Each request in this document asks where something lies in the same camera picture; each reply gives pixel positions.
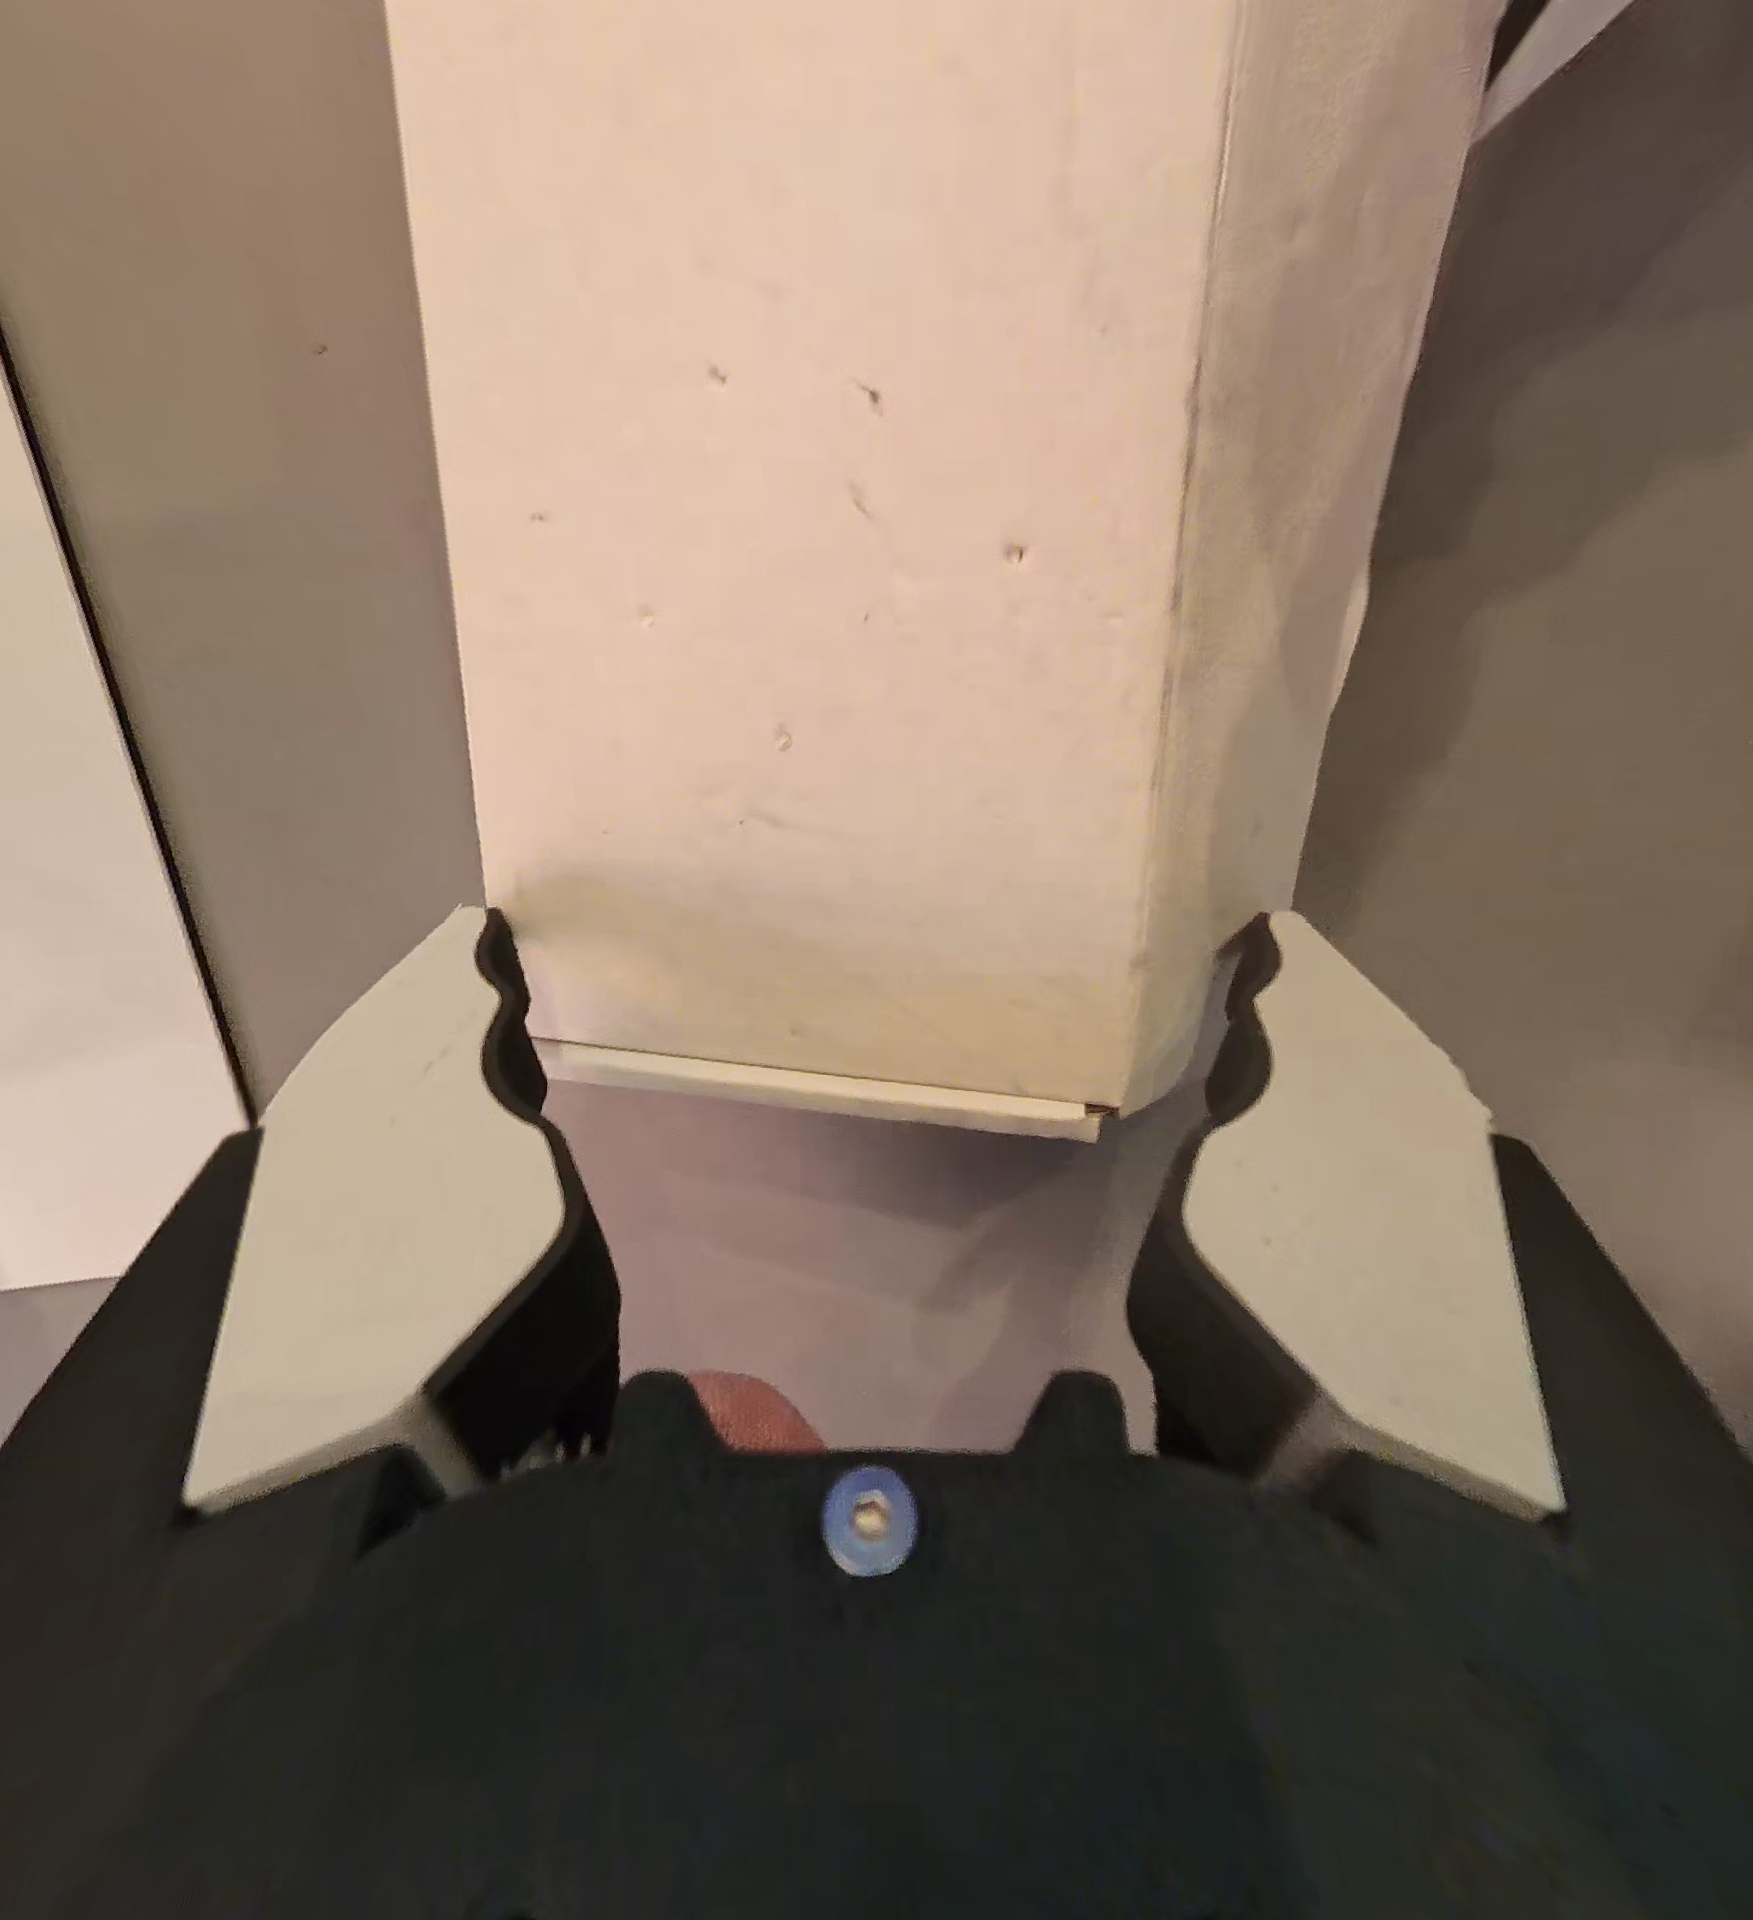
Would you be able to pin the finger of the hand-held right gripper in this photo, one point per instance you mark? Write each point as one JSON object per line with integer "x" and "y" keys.
{"x": 1543, "y": 52}

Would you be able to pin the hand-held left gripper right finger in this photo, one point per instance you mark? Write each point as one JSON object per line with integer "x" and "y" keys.
{"x": 1358, "y": 1245}

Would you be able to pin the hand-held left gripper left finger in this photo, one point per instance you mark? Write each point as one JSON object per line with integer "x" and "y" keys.
{"x": 382, "y": 1231}

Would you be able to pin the person's left hand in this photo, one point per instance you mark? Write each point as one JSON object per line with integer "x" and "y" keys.
{"x": 756, "y": 1416}

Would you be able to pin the white cardboard box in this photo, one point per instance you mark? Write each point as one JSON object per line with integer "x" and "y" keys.
{"x": 846, "y": 526}

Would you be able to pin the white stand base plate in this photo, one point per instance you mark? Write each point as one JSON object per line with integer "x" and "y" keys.
{"x": 21, "y": 900}

